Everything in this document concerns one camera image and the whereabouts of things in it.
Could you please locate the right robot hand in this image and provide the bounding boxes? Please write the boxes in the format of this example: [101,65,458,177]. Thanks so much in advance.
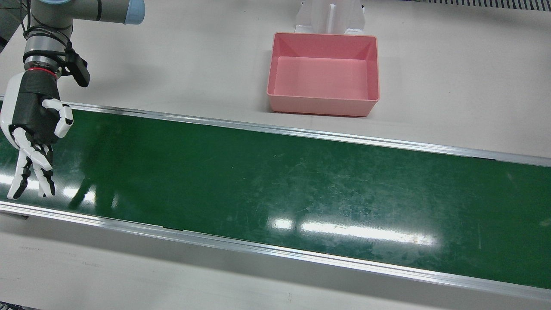
[0,68,74,200]

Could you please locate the pink plastic box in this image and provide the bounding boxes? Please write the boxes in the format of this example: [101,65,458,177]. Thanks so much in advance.
[266,32,381,117]

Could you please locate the green conveyor belt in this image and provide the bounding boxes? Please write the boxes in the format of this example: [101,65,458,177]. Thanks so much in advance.
[0,107,551,290]

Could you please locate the grey ribbed metal grating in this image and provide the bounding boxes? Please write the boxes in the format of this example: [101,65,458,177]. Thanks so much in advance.
[402,0,551,10]

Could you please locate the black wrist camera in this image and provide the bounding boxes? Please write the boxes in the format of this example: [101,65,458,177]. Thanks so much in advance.
[60,49,91,88]

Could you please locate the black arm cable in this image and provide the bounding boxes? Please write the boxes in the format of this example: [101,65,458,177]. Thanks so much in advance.
[19,0,74,65]

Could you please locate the aluminium conveyor rail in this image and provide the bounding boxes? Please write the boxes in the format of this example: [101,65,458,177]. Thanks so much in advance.
[0,95,551,167]
[0,201,551,301]

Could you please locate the white stand bracket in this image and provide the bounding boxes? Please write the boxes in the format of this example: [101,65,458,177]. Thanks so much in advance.
[295,0,365,35]

